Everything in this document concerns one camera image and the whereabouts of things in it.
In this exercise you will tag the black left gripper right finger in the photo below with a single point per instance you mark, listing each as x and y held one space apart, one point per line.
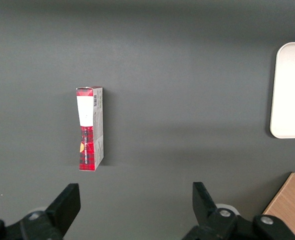
207 212

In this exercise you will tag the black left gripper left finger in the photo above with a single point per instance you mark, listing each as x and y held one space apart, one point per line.
62 210

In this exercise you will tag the white rectangular tray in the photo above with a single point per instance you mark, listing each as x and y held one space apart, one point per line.
291 90

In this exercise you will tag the red plaid cardboard box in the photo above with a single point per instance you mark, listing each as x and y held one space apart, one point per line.
88 130

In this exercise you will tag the light wooden box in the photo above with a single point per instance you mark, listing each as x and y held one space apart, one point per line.
291 202

